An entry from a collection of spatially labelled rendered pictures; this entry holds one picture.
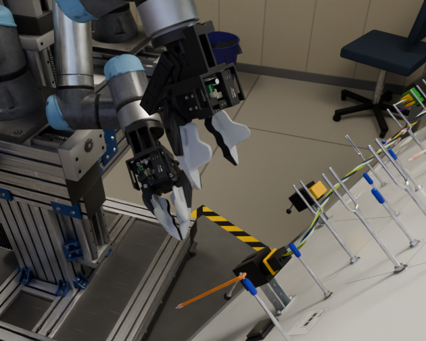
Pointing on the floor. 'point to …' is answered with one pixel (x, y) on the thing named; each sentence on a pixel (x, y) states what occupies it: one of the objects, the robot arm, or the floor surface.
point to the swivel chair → (390, 60)
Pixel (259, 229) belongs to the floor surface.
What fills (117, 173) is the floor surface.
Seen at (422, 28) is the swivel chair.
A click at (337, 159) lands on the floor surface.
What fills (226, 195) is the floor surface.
